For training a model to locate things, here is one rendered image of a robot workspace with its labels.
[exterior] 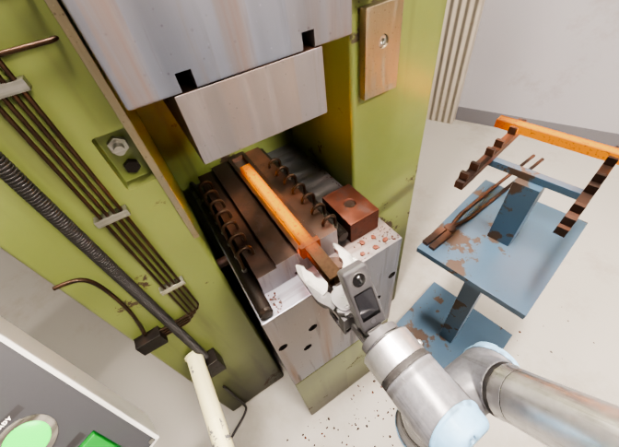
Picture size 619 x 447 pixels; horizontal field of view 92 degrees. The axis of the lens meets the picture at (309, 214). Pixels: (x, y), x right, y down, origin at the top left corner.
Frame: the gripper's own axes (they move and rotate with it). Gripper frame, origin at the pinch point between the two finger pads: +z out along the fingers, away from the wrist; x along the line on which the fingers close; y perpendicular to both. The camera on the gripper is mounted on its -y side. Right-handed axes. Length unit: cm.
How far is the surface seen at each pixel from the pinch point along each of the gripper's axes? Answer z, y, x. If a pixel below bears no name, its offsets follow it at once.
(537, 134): -3, -2, 65
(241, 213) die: 22.3, 1.0, -7.9
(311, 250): 1.0, -1.2, -0.6
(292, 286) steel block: 1.9, 8.5, -6.4
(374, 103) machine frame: 17.7, -15.5, 29.0
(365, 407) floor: -12, 100, 5
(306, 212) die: 12.5, 0.8, 4.8
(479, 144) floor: 79, 100, 193
